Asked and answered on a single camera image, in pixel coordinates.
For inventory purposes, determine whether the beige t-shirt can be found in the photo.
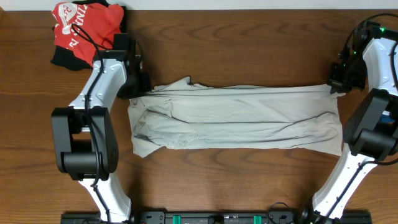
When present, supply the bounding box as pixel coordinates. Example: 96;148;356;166
128;77;342;157

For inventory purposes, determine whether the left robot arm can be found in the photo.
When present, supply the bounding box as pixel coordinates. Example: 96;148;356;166
51;50;150;223

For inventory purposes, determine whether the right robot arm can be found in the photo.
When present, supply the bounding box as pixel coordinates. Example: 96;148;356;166
296;21;397;223

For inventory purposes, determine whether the red printed t-shirt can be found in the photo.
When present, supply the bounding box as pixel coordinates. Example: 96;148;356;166
51;2;125;67

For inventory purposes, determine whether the black folded garment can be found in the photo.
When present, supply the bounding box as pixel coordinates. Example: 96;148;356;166
50;0;128;72

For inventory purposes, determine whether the left black cable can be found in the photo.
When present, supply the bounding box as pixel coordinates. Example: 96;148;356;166
70;23;114;223

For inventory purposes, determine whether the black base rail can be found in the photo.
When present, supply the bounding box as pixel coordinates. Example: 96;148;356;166
60;208;373;224

